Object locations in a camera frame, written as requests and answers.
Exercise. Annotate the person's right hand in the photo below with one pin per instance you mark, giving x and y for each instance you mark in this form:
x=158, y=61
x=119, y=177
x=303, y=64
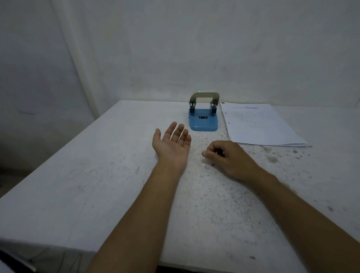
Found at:
x=234, y=163

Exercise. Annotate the person's left hand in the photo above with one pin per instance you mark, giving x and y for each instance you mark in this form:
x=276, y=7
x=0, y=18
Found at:
x=171, y=149

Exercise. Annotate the person's left little finger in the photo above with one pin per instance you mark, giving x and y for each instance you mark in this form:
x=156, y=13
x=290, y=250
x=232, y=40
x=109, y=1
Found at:
x=188, y=140

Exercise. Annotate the person's left thumb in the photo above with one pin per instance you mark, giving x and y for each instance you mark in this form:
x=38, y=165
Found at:
x=156, y=139

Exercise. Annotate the person's right fingers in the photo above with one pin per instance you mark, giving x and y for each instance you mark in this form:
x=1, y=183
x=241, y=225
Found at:
x=215, y=149

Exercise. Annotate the person's left middle finger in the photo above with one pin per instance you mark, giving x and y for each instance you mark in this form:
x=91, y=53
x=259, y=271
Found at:
x=178, y=132

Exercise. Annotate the person's right forearm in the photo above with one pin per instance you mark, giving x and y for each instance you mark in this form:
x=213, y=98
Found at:
x=306, y=222

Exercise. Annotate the person's left forearm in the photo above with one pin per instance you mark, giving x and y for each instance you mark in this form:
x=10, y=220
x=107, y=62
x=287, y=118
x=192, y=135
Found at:
x=135, y=222

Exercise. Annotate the blue hole punch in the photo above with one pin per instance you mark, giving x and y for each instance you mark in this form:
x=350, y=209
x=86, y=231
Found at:
x=203, y=116

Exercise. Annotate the stack of white paper sheets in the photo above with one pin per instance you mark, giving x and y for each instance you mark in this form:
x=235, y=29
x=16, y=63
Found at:
x=258, y=123

